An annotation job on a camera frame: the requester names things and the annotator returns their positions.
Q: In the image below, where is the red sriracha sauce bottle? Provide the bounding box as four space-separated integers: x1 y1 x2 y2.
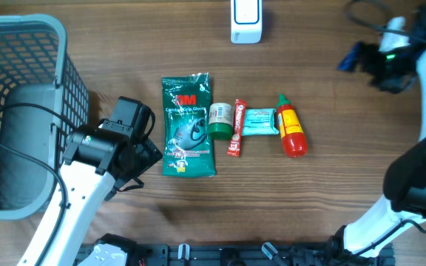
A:
277 95 308 158

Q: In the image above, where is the pale green wipes packet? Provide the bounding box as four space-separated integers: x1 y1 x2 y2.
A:
243 109 279 136

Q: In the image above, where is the red tissue packet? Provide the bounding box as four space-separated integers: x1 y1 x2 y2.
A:
337 41 365 72

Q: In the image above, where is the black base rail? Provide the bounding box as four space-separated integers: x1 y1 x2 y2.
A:
74 234 397 266

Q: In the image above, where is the red coffee stick sachet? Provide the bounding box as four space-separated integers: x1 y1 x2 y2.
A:
227 99 247 157

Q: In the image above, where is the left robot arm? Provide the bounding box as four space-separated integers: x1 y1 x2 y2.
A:
19 97 162 265

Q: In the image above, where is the white barcode scanner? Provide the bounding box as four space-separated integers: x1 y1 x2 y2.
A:
230 0 263 44

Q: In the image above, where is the grey plastic mesh basket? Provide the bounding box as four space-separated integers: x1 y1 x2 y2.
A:
0 14 89 220

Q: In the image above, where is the green 3M gloves packet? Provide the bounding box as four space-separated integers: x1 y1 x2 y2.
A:
161 73 216 178

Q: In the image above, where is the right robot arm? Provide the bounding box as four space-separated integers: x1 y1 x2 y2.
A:
324 1 426 265

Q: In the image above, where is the left camera cable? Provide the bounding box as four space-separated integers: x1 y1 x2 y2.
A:
0 102 77 266

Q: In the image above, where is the green lid white jar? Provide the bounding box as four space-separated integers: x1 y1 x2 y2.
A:
208 103 233 140

